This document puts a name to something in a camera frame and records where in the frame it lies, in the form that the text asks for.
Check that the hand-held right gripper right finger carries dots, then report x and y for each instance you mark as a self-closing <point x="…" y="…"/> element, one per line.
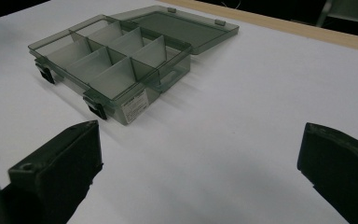
<point x="338" y="165"/>

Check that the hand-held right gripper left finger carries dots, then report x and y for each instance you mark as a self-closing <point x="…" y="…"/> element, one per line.
<point x="59" y="168"/>

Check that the transparent grey compartment box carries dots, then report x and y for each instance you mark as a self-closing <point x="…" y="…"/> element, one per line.
<point x="121" y="59"/>

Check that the grey chair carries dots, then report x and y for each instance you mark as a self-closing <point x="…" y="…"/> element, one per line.
<point x="348" y="11"/>

